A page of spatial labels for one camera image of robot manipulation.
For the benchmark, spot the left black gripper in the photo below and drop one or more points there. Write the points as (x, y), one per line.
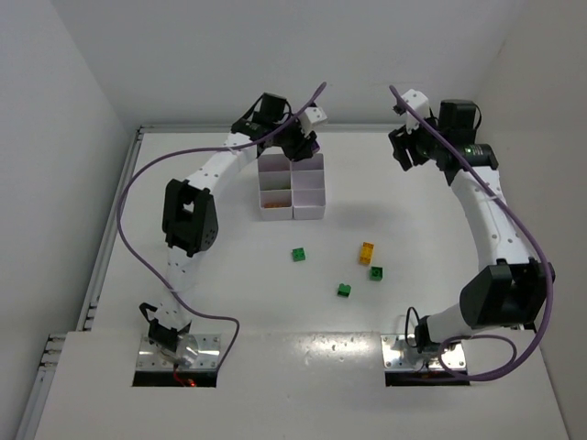
(302, 147)

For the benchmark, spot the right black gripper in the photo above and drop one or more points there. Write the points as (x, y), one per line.
(401, 147)

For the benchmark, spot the yellow lego brick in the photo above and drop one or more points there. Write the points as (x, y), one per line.
(366, 253)

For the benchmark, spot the green two-by-two lego brick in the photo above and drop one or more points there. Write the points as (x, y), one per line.
(298, 254)

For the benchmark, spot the dark green lego brick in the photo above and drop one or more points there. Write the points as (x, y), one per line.
(344, 290)

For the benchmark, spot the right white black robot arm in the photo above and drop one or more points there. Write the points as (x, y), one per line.
(510, 287)

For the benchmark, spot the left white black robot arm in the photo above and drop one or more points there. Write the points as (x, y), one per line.
(189, 218)

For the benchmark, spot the right white divided container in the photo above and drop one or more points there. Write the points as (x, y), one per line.
(308, 185)

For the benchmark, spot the white divided container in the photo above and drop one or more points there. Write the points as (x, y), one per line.
(274, 177)
(308, 185)

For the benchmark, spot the left white divided container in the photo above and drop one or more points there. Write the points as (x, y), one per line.
(274, 177)

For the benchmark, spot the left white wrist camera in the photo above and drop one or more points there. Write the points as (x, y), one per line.
(312, 118)

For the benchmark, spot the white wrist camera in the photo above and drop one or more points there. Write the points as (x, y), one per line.
(414, 106)
(312, 118)

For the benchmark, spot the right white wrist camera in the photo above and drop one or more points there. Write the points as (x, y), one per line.
(414, 106)

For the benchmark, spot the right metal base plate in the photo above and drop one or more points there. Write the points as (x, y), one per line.
(399, 356)

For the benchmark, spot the metal base plate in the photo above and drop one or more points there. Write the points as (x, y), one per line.
(206, 353)
(399, 356)

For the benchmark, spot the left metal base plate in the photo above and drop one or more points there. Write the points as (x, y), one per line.
(206, 353)

